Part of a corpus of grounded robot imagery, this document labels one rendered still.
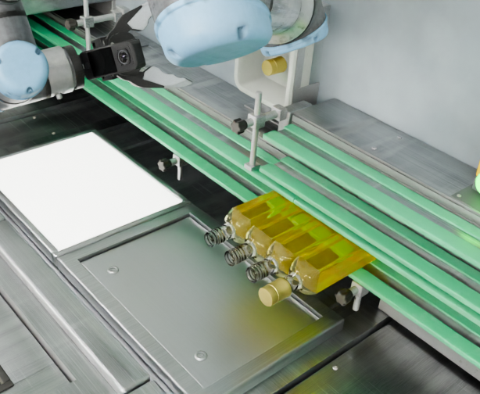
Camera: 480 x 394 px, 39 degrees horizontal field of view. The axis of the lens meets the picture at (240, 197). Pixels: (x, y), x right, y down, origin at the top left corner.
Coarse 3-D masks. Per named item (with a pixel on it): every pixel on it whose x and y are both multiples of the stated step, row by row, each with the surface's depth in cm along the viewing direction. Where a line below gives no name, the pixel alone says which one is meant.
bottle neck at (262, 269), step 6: (270, 258) 116; (258, 264) 115; (264, 264) 115; (270, 264) 116; (276, 264) 116; (246, 270) 115; (252, 270) 114; (258, 270) 114; (264, 270) 114; (270, 270) 115; (276, 270) 117; (246, 276) 116; (252, 276) 116; (258, 276) 114; (264, 276) 115; (252, 282) 115
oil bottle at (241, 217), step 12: (276, 192) 131; (252, 204) 127; (264, 204) 127; (276, 204) 127; (288, 204) 128; (228, 216) 124; (240, 216) 124; (252, 216) 124; (264, 216) 125; (240, 228) 122; (240, 240) 124
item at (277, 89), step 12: (240, 60) 146; (252, 60) 148; (288, 60) 144; (240, 72) 148; (252, 72) 150; (288, 72) 135; (240, 84) 149; (252, 84) 149; (264, 84) 149; (276, 84) 149; (288, 84) 136; (252, 96) 146; (264, 96) 145; (276, 96) 145; (288, 96) 138
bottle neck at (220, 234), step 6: (216, 228) 122; (222, 228) 122; (228, 228) 123; (210, 234) 120; (216, 234) 121; (222, 234) 122; (228, 234) 122; (210, 240) 123; (216, 240) 121; (222, 240) 122; (210, 246) 122
